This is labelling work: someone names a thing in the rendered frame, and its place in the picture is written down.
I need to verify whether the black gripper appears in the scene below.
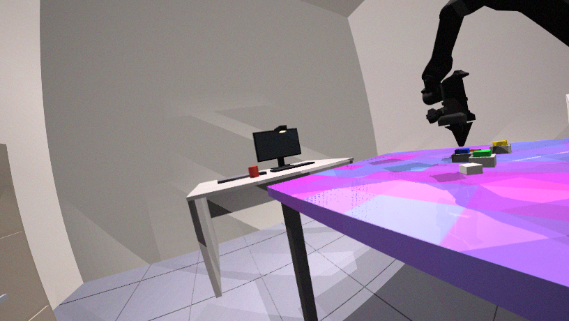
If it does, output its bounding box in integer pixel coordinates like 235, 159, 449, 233
438, 94, 476, 147

